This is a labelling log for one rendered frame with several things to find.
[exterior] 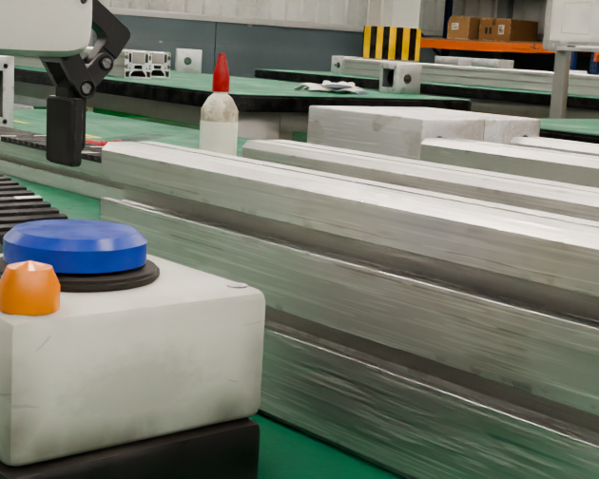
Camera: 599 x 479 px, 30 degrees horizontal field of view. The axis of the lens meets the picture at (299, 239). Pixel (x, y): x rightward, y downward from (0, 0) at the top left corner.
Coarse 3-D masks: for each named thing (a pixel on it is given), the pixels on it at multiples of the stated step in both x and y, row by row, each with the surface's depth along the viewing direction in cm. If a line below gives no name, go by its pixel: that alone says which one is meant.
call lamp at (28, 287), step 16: (16, 272) 27; (32, 272) 27; (48, 272) 27; (0, 288) 27; (16, 288) 27; (32, 288) 27; (48, 288) 27; (0, 304) 27; (16, 304) 27; (32, 304) 27; (48, 304) 27
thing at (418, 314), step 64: (128, 192) 46; (192, 192) 41; (256, 192) 38; (320, 192) 36; (384, 192) 35; (448, 192) 41; (512, 192) 39; (576, 192) 38; (192, 256) 41; (256, 256) 39; (320, 256) 36; (384, 256) 35; (448, 256) 32; (512, 256) 30; (576, 256) 29; (320, 320) 36; (384, 320) 34; (448, 320) 32; (512, 320) 30; (576, 320) 29; (320, 384) 36; (384, 384) 34; (448, 384) 34; (512, 384) 30; (576, 384) 29; (384, 448) 34; (448, 448) 32; (512, 448) 31; (576, 448) 29
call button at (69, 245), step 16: (32, 224) 32; (48, 224) 32; (64, 224) 32; (80, 224) 32; (96, 224) 32; (112, 224) 33; (16, 240) 30; (32, 240) 30; (48, 240) 30; (64, 240) 30; (80, 240) 30; (96, 240) 30; (112, 240) 31; (128, 240) 31; (144, 240) 32; (16, 256) 30; (32, 256) 30; (48, 256) 30; (64, 256) 30; (80, 256) 30; (96, 256) 30; (112, 256) 30; (128, 256) 31; (144, 256) 32; (64, 272) 30; (80, 272) 30; (96, 272) 30
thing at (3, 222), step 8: (16, 216) 62; (24, 216) 62; (32, 216) 62; (40, 216) 63; (48, 216) 63; (56, 216) 63; (64, 216) 63; (0, 224) 60; (8, 224) 60; (16, 224) 61
